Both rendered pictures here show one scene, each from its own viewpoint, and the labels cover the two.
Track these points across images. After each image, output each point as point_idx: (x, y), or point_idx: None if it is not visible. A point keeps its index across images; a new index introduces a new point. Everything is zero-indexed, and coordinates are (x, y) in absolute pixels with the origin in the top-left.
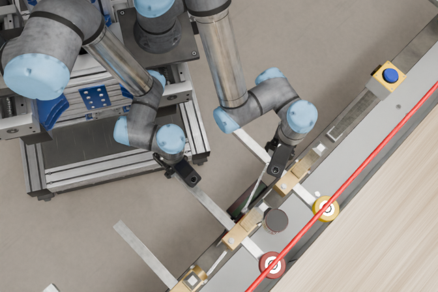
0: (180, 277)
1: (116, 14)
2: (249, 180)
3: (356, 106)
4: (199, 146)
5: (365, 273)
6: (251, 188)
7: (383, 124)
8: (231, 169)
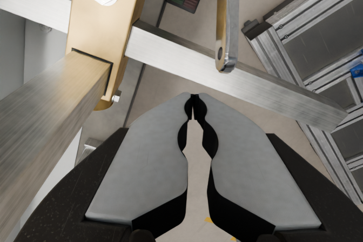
0: None
1: None
2: (187, 28)
3: None
4: (266, 40)
5: None
6: None
7: (52, 172)
8: (210, 32)
